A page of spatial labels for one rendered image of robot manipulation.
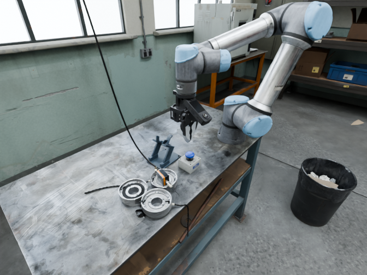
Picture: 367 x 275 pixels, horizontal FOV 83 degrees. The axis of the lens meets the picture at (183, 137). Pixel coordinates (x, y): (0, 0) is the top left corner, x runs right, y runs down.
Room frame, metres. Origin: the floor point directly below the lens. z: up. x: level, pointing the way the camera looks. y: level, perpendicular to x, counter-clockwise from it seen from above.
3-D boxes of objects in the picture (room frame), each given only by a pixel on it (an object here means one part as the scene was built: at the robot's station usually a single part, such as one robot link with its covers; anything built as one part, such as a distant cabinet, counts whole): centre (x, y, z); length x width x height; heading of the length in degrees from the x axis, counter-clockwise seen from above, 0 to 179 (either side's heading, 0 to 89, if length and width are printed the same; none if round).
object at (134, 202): (0.54, 0.18, 0.82); 0.10 x 0.10 x 0.04
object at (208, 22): (3.10, -0.56, 1.10); 0.62 x 0.61 x 0.65; 138
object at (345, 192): (1.09, -1.01, 0.21); 0.34 x 0.34 x 0.43
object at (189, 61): (0.72, -0.01, 1.24); 0.09 x 0.08 x 0.11; 110
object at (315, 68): (3.48, -2.08, 0.64); 0.49 x 0.40 x 0.37; 53
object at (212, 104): (3.27, -0.65, 0.39); 1.50 x 0.62 x 0.78; 138
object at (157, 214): (0.49, 0.09, 0.82); 0.10 x 0.10 x 0.04
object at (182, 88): (0.72, -0.01, 1.16); 0.08 x 0.08 x 0.05
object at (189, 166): (0.71, -0.03, 0.82); 0.08 x 0.07 x 0.05; 138
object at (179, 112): (0.73, 0.00, 1.08); 0.09 x 0.08 x 0.12; 47
